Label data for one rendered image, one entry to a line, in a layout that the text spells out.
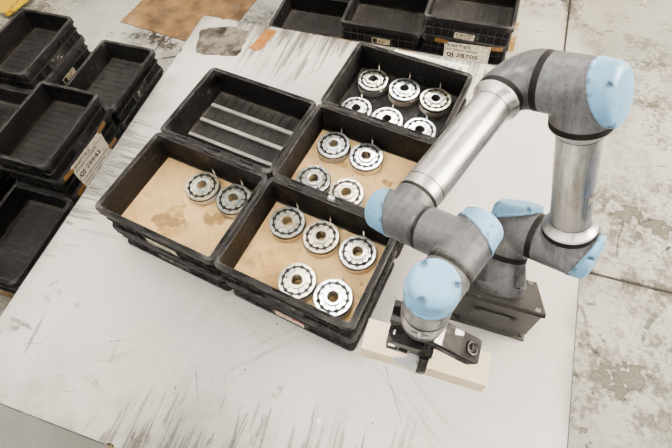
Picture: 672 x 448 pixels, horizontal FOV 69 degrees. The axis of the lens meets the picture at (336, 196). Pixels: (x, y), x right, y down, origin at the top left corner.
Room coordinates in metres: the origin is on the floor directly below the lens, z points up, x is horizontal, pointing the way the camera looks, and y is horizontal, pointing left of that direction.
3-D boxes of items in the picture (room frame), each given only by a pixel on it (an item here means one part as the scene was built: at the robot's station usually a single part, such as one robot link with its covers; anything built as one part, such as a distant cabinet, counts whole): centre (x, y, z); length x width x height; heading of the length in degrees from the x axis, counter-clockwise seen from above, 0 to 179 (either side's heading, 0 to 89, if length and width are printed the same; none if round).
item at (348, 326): (0.57, 0.09, 0.92); 0.40 x 0.30 x 0.02; 58
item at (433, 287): (0.24, -0.12, 1.39); 0.09 x 0.08 x 0.11; 135
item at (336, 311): (0.45, 0.04, 0.86); 0.10 x 0.10 x 0.01
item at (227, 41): (1.66, 0.41, 0.71); 0.22 x 0.19 x 0.01; 67
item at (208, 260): (0.78, 0.43, 0.92); 0.40 x 0.30 x 0.02; 58
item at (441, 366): (0.23, -0.14, 1.07); 0.24 x 0.06 x 0.06; 67
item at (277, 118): (1.03, 0.27, 0.87); 0.40 x 0.30 x 0.11; 58
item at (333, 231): (0.63, 0.05, 0.86); 0.10 x 0.10 x 0.01
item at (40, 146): (1.42, 1.16, 0.37); 0.40 x 0.30 x 0.45; 157
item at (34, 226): (1.05, 1.31, 0.26); 0.40 x 0.30 x 0.23; 157
